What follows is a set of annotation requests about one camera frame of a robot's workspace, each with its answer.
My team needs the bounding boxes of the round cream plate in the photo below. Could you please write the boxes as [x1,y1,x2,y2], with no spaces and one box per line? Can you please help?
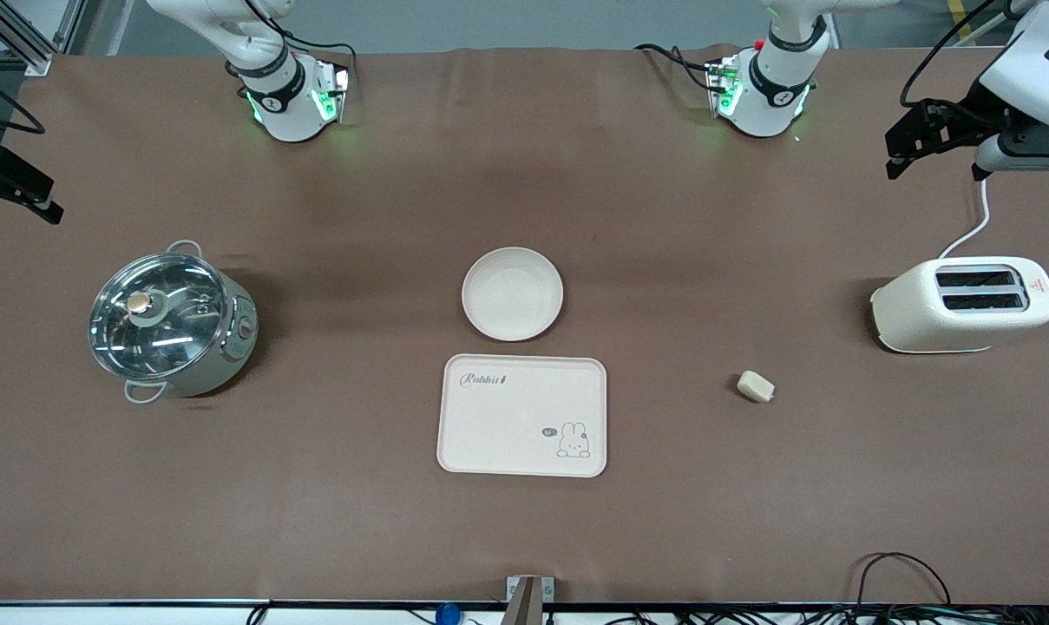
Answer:
[462,247,565,342]

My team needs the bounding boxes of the cream rabbit print tray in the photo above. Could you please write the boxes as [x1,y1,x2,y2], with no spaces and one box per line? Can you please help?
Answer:
[436,353,608,478]

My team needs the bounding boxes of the cream two-slot toaster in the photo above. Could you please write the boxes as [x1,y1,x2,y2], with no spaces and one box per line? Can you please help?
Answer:
[870,256,1049,354]

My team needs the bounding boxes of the glass pot lid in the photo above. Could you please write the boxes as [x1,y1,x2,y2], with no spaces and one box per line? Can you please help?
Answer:
[89,253,231,381]

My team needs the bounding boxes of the green electric cooking pot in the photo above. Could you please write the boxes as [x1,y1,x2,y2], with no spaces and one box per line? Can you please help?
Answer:
[97,240,260,405]

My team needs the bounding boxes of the brown table cover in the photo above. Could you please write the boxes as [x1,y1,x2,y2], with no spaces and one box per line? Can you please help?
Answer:
[0,43,1049,606]

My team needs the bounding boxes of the white toaster power cable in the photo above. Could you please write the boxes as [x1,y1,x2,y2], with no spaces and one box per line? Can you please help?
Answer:
[938,178,992,260]

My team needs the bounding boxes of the aluminium frame profile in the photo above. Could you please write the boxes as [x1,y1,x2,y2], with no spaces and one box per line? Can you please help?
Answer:
[0,0,89,76]

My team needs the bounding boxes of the black left arm base cable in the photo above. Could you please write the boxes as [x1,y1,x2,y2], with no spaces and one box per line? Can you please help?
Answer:
[634,43,721,93]

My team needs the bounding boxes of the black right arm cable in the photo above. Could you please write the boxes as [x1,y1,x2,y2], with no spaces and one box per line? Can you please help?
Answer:
[245,0,357,89]

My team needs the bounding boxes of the black looped floor cables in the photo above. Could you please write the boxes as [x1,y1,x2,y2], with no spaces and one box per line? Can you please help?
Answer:
[852,552,955,612]

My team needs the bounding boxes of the metal clamp bracket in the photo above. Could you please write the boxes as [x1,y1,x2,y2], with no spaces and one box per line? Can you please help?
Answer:
[505,576,555,625]

